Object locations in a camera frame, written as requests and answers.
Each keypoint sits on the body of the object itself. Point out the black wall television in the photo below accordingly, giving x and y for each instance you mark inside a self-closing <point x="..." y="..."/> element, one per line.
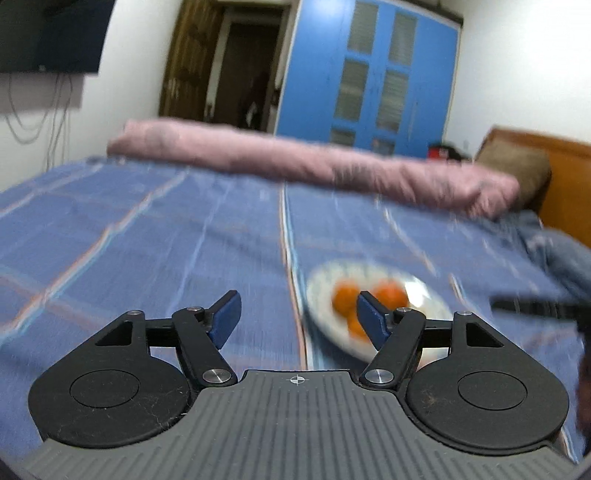
<point x="51" y="32"/>

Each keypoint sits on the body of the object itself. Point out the grey-blue blanket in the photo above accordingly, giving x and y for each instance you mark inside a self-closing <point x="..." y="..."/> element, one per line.
<point x="549" y="254"/>

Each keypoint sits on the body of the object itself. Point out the small orange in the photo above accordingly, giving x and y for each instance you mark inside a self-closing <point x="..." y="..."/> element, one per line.
<point x="390" y="294"/>
<point x="346" y="297"/>
<point x="356" y="327"/>

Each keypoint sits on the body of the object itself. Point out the brown pillow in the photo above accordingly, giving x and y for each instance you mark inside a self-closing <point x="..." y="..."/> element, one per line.
<point x="517" y="173"/>

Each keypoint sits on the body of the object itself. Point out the wooden headboard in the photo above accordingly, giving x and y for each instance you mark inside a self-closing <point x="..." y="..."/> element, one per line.
<point x="570" y="184"/>

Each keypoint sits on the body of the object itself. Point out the wooden door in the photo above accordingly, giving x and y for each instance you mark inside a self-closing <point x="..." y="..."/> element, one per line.
<point x="189" y="60"/>

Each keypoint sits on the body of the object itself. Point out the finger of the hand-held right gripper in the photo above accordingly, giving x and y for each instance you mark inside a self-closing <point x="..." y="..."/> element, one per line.
<point x="531" y="307"/>

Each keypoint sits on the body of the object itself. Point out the pink floral quilt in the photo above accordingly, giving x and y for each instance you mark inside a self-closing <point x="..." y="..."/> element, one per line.
<point x="300" y="161"/>

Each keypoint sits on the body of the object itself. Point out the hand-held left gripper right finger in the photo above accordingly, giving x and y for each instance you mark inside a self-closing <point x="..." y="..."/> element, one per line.
<point x="371" y="323"/>

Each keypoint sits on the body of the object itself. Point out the red and black bag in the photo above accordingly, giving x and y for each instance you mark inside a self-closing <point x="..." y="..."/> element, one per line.
<point x="445" y="152"/>

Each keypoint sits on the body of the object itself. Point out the white floral-rim plate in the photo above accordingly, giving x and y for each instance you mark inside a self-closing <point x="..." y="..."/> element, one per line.
<point x="425" y="295"/>

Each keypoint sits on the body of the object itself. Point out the blue wardrobe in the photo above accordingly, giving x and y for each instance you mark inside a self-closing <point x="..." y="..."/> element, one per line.
<point x="369" y="74"/>

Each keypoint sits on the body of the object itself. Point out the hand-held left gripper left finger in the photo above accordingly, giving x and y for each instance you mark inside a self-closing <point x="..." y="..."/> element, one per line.
<point x="226" y="318"/>

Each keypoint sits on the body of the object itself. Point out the blue plaid bedsheet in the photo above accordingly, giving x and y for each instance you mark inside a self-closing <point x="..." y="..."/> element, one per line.
<point x="138" y="240"/>

